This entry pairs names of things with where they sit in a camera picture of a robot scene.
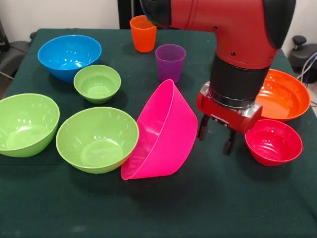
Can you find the orange plastic cup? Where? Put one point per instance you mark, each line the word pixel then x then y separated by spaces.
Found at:
pixel 142 37

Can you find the pink plastic bowl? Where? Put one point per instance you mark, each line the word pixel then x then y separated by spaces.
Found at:
pixel 173 138

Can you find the black office chair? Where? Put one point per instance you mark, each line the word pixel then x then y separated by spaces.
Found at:
pixel 15 54

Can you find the orange plastic bowl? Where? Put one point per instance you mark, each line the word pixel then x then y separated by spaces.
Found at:
pixel 284 99

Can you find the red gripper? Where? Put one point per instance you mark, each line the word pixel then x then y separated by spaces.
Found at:
pixel 230 120

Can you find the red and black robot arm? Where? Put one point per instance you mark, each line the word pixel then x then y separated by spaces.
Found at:
pixel 235 24

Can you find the small green plastic bowl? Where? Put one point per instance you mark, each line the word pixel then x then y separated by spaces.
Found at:
pixel 96 86

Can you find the purple plastic cup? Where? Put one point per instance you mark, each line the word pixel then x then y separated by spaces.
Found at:
pixel 169 64

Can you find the dark green tablecloth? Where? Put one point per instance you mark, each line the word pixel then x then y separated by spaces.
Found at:
pixel 173 205

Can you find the black equipment base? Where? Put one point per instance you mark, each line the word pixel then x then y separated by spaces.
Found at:
pixel 301 55

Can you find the large green plastic bowl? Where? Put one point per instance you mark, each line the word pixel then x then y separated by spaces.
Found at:
pixel 96 146
pixel 24 124

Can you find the small red plastic bowl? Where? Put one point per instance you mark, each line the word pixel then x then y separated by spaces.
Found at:
pixel 273 146

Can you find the blue plastic bowl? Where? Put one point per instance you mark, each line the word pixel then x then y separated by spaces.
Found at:
pixel 69 54

